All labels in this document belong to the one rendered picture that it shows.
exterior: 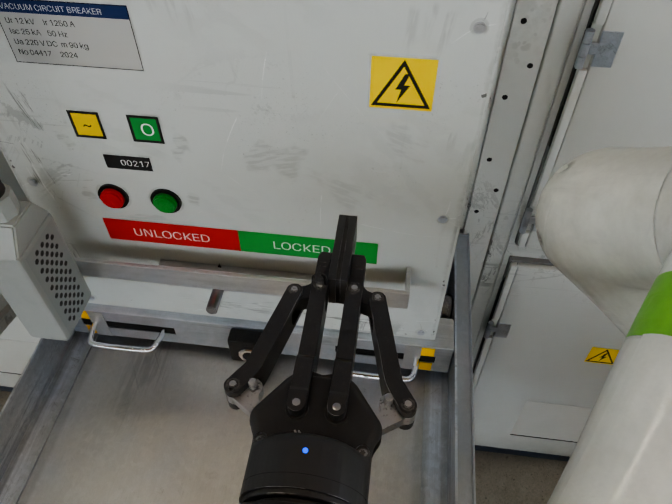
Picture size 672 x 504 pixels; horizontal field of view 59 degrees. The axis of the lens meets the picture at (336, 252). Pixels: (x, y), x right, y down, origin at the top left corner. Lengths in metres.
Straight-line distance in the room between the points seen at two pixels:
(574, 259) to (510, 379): 0.89
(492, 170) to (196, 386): 0.54
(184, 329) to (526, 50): 0.59
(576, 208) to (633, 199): 0.05
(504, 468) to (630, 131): 1.10
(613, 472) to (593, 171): 0.25
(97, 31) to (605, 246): 0.45
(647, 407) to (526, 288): 0.78
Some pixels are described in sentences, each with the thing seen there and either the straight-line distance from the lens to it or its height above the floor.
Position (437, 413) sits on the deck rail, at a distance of 0.83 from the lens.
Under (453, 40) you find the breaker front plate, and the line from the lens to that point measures 0.51.
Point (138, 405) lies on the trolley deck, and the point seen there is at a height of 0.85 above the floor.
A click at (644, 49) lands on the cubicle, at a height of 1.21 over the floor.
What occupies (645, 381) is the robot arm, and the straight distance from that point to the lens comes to 0.37.
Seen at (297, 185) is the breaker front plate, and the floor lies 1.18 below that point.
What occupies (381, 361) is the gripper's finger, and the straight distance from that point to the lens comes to 0.40.
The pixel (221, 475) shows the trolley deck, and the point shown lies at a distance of 0.81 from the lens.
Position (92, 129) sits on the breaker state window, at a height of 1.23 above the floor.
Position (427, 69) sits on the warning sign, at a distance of 0.52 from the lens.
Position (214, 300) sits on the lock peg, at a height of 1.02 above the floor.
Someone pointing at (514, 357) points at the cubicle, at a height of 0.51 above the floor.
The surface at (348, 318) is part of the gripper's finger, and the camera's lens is 0.42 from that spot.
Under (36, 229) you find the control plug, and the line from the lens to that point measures 0.68.
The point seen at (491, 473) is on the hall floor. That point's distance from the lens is 1.75.
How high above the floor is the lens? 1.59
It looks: 48 degrees down
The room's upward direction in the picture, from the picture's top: straight up
